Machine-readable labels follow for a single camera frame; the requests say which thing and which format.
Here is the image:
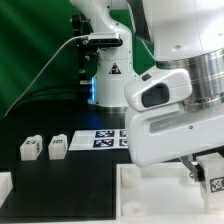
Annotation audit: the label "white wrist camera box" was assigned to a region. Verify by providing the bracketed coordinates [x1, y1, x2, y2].
[124, 67, 192, 112]

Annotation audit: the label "grey camera on pole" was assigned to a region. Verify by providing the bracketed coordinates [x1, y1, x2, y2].
[83, 32, 123, 47]

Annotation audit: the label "white square table top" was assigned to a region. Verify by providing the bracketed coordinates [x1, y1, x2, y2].
[116, 162, 224, 224]

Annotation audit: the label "white left obstacle block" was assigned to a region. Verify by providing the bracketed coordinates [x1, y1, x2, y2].
[0, 172, 13, 208]

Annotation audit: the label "black camera pole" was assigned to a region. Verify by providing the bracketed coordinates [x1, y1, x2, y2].
[70, 14, 97, 96]

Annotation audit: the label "grey camera cable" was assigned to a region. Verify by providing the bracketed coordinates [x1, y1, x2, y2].
[2, 34, 88, 118]

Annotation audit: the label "white marker plate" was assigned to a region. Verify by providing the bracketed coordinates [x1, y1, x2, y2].
[69, 129, 128, 151]

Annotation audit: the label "black cables on table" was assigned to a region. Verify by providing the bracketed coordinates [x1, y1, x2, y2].
[13, 83, 93, 104]

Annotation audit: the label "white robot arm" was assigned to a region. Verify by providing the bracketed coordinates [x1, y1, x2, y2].
[70, 0, 224, 166]

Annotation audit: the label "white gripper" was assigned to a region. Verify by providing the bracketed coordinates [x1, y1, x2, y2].
[125, 104, 224, 182]

